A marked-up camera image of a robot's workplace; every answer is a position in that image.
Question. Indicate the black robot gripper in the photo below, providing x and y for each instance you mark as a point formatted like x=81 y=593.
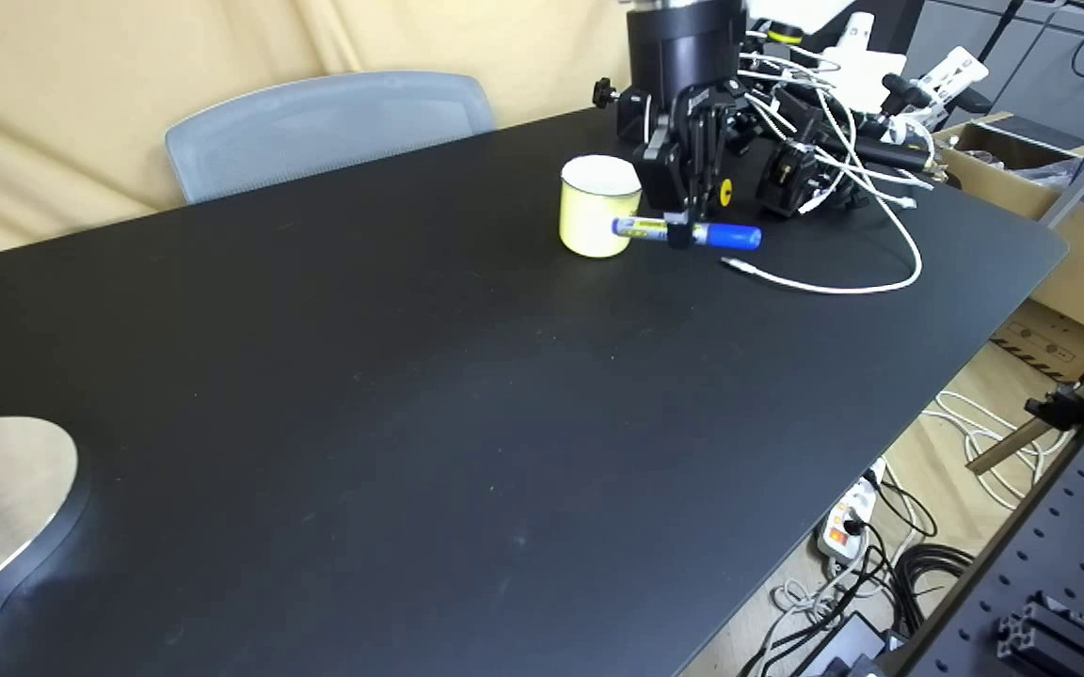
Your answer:
x=688 y=43

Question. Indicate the blue marker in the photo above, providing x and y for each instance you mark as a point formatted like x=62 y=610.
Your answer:
x=733 y=236

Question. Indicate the yellow enamel mug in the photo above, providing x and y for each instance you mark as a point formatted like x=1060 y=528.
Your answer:
x=594 y=221

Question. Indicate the white black handheld device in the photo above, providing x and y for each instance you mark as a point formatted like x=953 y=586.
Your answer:
x=944 y=77

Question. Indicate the grey chair backrest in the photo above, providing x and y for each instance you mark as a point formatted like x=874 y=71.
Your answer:
x=318 y=126

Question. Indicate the white power strip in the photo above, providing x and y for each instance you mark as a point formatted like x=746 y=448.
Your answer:
x=844 y=519

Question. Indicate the black perforated breadboard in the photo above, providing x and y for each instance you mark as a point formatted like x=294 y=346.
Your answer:
x=1072 y=552

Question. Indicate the beige cloth backdrop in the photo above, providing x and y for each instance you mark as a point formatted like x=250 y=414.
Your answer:
x=129 y=77

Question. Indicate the black camera mount pile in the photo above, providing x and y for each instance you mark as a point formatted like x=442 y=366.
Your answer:
x=794 y=175

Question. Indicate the metal rail post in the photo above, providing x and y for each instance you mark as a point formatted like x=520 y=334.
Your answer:
x=1032 y=434

